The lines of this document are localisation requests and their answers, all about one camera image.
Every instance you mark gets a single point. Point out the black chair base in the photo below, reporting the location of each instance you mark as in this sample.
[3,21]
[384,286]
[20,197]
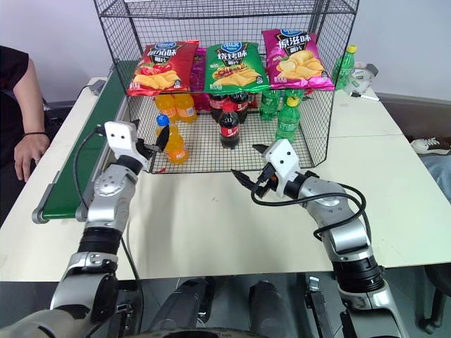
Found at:
[437,299]

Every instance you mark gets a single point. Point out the blue jeans leg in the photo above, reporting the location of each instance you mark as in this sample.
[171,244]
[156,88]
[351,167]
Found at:
[438,176]

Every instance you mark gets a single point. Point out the green soda bottle yellow cap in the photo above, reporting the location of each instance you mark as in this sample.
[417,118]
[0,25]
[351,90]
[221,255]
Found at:
[287,123]
[343,70]

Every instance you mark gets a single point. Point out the grey conveyor control box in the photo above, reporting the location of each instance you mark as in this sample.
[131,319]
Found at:
[97,87]

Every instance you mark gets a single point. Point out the magenta potato chip bag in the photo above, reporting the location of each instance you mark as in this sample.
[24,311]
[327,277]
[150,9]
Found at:
[297,60]

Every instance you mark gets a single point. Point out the red potato chip bag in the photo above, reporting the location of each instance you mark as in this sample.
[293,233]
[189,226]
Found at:
[160,70]

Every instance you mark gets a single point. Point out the person's bare hand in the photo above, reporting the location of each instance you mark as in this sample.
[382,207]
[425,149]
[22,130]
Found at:
[30,155]

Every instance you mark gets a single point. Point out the dark rounded shape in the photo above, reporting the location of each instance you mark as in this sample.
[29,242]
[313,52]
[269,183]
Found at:
[183,303]
[273,306]

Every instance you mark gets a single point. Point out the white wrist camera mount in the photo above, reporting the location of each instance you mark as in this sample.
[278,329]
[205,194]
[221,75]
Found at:
[283,158]
[121,137]

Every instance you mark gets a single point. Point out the person's bare forearm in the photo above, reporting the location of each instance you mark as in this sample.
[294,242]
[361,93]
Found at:
[33,102]

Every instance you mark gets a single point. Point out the white marker pen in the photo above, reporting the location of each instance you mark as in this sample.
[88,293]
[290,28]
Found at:
[368,97]

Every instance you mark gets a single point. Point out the green potato chip bag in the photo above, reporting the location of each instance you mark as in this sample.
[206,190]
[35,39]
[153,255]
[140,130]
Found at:
[234,68]

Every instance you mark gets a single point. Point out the black wristband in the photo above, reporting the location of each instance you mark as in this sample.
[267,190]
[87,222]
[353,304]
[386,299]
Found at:
[35,133]

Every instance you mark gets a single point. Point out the black metal bracket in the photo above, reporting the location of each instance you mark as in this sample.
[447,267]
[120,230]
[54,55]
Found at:
[317,306]

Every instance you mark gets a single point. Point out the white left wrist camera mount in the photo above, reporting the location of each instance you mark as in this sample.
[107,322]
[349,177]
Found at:
[121,137]

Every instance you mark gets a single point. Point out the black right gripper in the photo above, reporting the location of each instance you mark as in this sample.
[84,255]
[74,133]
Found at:
[266,183]

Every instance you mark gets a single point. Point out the person in black shirt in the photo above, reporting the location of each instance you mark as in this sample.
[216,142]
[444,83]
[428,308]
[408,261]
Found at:
[8,105]

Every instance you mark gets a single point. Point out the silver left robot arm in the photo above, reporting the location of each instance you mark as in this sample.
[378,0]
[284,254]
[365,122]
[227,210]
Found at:
[105,200]

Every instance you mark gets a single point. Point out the purple snack bag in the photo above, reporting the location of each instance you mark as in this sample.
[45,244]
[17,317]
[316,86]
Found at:
[198,70]

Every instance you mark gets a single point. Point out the green conveyor belt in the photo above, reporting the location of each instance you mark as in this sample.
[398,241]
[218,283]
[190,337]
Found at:
[75,165]

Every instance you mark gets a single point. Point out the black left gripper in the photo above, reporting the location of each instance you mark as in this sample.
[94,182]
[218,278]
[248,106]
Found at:
[144,150]

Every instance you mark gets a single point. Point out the orange soda bottle blue cap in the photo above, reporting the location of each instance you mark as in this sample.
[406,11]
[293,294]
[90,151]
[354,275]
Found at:
[177,148]

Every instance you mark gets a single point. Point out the white sneaker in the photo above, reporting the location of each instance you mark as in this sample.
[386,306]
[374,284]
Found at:
[428,145]

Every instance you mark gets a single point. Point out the white crumpled package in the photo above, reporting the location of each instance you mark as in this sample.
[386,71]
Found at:
[361,77]

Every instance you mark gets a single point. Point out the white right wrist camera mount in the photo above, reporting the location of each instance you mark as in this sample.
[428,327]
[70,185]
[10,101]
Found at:
[283,158]

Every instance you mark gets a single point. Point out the cola bottle red label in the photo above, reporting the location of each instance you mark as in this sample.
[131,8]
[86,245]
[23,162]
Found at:
[217,104]
[240,104]
[229,132]

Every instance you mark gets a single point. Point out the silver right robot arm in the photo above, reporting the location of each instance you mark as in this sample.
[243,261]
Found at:
[345,225]

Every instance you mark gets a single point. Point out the small red scrap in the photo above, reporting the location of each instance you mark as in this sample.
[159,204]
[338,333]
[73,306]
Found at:
[160,170]

